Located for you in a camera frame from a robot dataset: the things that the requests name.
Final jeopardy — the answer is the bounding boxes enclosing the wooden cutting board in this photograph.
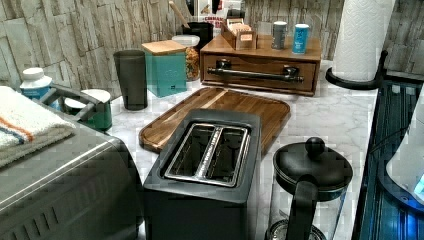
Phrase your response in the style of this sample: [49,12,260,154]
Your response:
[138,87,290,155]

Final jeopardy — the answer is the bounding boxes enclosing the white paper towel roll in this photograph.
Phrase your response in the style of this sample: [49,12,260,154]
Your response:
[332,0,396,83]

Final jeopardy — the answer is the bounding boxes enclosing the black drawer handle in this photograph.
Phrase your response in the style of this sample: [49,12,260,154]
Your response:
[207,59,304,83]

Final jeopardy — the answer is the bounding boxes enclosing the white capped blue bottle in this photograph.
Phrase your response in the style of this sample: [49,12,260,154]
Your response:
[20,67,52,99]

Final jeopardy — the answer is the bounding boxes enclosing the wooden spoon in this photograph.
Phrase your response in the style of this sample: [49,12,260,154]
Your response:
[168,1,190,29]

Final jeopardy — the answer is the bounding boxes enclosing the black two-slot toaster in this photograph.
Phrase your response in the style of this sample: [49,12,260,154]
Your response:
[143,109,261,240]

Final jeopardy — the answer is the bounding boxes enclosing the wooden drawer box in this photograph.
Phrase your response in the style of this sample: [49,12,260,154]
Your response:
[200,35,321,96]

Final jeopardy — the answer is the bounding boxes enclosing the silver toaster oven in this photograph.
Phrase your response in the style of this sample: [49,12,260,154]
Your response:
[0,83,144,240]

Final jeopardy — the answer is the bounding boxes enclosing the black utensil holder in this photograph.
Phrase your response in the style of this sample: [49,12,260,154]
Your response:
[182,22,213,50]

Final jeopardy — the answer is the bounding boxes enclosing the grey spice shaker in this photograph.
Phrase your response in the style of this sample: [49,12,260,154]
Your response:
[271,21,287,50]

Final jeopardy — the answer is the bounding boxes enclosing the glass jar with white lid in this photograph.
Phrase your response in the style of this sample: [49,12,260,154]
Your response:
[172,35,200,81]

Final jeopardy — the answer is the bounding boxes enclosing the teal canister with wooden lid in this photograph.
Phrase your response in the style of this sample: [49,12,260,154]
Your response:
[142,40,186,97]

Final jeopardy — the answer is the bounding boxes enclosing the cinnamon oat bites cereal box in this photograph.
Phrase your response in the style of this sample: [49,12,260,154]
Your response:
[194,0,244,36]

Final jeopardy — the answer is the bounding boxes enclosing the dark grey tumbler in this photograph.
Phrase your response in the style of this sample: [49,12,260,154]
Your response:
[113,50,148,111]

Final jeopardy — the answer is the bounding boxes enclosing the striped white towel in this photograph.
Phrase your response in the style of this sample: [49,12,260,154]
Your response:
[0,86,75,166]

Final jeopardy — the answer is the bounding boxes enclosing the green mug with white lid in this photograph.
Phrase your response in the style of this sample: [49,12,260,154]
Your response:
[64,89,112,131]

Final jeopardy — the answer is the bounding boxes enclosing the blue spice shaker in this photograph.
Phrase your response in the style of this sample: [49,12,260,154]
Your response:
[292,23,309,54]

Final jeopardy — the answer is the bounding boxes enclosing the black french press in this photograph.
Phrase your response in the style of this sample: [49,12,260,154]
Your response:
[264,137,353,240]

